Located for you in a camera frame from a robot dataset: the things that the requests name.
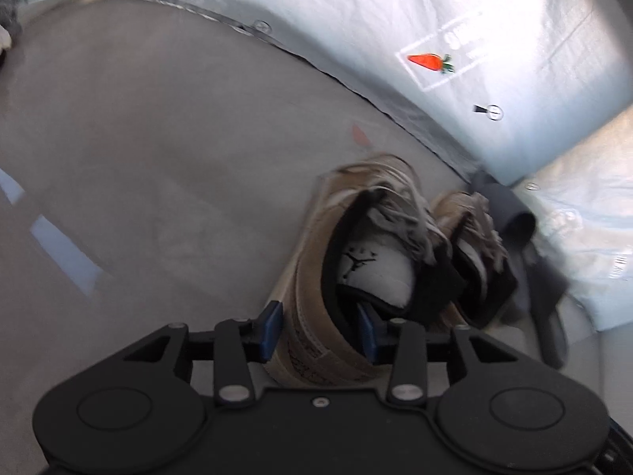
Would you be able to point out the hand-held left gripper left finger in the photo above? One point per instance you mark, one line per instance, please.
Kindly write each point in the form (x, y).
(269, 334)

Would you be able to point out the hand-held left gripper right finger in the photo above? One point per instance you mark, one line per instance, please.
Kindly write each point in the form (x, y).
(370, 336)

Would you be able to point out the tan suede sneaker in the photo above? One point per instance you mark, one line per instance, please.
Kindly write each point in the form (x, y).
(306, 336)
(474, 267)

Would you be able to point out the white printed sheet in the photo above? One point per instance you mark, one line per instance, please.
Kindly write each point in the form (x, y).
(593, 208)

